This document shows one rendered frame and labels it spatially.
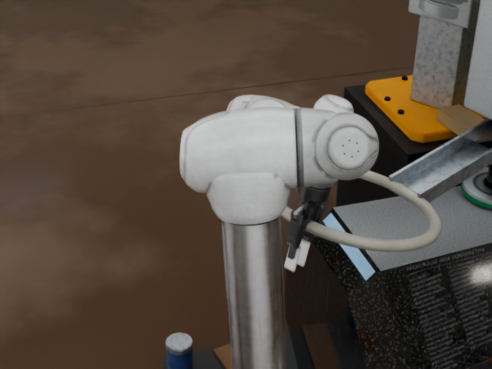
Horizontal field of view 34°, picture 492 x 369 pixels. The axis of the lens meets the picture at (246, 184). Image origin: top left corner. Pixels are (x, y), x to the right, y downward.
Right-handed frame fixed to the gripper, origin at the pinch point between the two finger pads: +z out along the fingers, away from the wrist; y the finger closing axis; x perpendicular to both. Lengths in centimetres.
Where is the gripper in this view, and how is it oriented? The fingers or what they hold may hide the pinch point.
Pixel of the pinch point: (296, 255)
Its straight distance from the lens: 201.7
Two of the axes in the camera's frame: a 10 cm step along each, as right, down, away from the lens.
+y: 5.9, -2.1, 7.8
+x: -7.8, -3.9, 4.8
